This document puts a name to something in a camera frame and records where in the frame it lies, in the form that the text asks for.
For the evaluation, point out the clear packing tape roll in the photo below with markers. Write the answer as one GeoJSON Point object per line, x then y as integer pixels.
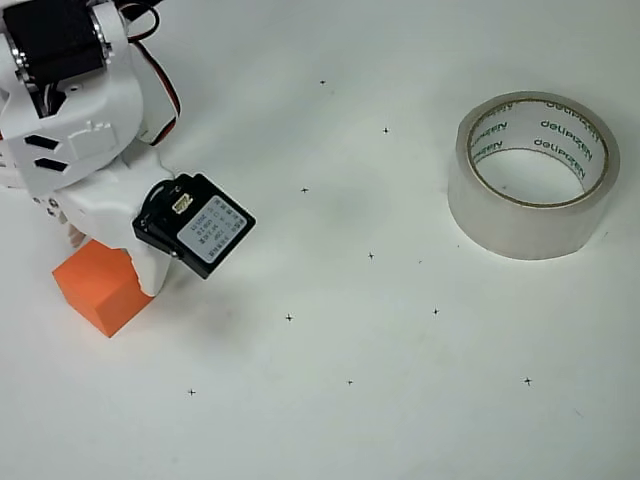
{"type": "Point", "coordinates": [525, 225]}

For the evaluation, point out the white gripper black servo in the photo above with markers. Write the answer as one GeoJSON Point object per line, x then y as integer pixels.
{"type": "Point", "coordinates": [102, 207]}

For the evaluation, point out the orange cube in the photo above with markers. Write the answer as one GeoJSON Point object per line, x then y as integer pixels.
{"type": "Point", "coordinates": [95, 285]}

